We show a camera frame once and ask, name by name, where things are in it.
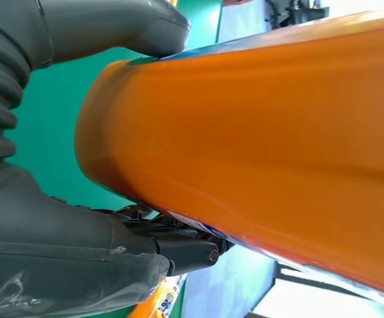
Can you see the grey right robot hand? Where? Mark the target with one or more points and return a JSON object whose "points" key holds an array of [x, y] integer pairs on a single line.
{"points": [[63, 263]]}

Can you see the orange juice bottle cartoon label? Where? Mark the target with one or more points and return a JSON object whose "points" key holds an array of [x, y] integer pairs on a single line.
{"points": [[158, 305]]}

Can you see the black office chair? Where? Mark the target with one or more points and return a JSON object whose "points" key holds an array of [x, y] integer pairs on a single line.
{"points": [[294, 11]]}

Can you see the dark metal frame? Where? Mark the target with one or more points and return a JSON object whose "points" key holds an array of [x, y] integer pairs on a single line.
{"points": [[311, 281]]}

